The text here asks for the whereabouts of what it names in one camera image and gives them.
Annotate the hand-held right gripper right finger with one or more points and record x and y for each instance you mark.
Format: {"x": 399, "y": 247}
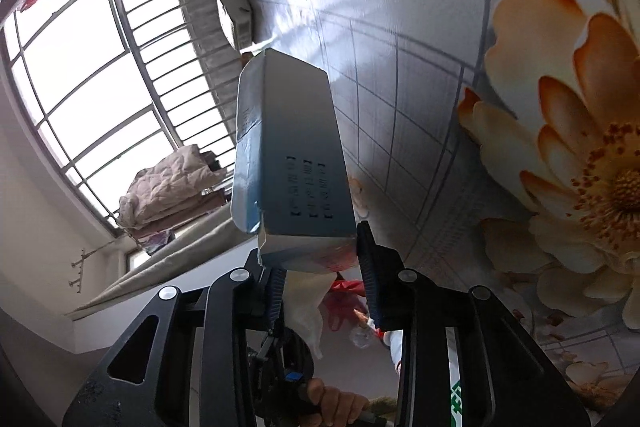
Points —
{"x": 370, "y": 287}

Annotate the red plastic bag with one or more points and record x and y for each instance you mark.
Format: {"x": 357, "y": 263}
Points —
{"x": 342, "y": 302}

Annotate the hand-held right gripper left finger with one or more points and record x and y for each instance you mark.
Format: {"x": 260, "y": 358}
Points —
{"x": 274, "y": 302}

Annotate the pink padded jacket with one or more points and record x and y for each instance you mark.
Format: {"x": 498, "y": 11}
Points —
{"x": 170, "y": 187}

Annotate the white plastic bag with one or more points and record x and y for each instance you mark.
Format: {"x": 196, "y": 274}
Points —
{"x": 305, "y": 307}

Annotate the blue white carton box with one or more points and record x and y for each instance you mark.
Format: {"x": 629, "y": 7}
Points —
{"x": 295, "y": 147}

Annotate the floral printed bedsheet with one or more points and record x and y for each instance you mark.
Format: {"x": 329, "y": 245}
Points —
{"x": 425, "y": 82}

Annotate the metal window railing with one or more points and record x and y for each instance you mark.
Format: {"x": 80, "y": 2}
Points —
{"x": 135, "y": 52}

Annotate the person's left hand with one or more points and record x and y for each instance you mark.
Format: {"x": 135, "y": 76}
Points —
{"x": 335, "y": 407}

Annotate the small white carton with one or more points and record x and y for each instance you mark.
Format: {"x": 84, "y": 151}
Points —
{"x": 235, "y": 12}

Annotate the grey curtain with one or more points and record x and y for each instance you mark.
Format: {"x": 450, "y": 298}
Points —
{"x": 165, "y": 267}

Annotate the metal wall bracket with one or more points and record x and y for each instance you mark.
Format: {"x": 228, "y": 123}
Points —
{"x": 80, "y": 277}

